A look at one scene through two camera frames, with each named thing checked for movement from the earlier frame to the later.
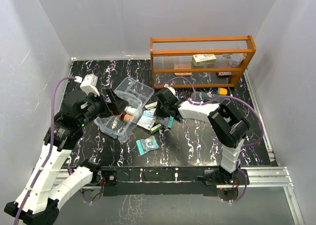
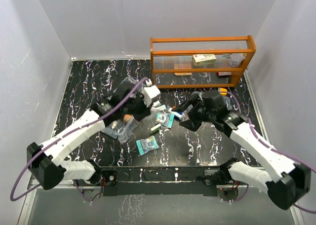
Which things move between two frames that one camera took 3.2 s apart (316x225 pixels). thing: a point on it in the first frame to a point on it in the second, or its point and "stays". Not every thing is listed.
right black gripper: [158, 113] to [192, 125]
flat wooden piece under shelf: [183, 74] stays
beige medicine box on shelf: [203, 59] stays
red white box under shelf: [223, 73] stays
